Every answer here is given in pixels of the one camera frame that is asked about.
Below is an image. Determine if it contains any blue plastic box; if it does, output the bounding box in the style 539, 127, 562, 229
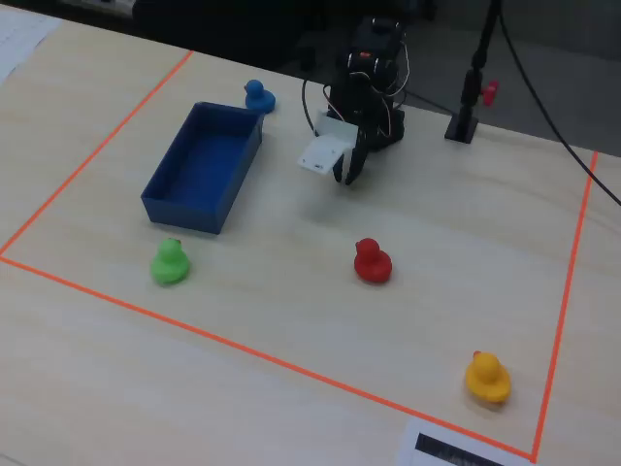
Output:
140, 101, 266, 236

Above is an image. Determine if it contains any green rubber duck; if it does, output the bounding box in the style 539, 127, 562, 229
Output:
149, 237, 192, 286

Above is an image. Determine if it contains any black stand cable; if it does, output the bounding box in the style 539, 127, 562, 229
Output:
497, 0, 621, 206

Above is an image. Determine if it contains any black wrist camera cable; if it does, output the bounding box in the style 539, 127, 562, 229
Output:
301, 76, 322, 138

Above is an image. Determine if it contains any black camera stand clamp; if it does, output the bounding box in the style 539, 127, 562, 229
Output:
444, 0, 504, 145

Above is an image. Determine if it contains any red clamp knob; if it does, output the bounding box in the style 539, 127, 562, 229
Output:
481, 79, 501, 108

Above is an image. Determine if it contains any orange tape strip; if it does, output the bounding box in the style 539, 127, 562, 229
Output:
0, 50, 195, 257
0, 253, 538, 462
530, 150, 600, 462

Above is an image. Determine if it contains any white paper sheet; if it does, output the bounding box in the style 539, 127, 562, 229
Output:
0, 8, 63, 84

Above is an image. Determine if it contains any yellow rubber duck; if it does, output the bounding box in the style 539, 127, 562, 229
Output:
464, 349, 512, 406

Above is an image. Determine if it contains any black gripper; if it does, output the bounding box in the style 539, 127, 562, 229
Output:
333, 83, 390, 187

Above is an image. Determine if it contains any white paper with black bar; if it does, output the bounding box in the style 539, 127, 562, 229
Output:
394, 418, 535, 466

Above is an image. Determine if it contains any blue rubber duck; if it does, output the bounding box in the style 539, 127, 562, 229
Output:
243, 79, 278, 116

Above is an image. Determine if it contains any red rubber duck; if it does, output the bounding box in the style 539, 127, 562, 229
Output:
352, 237, 394, 285

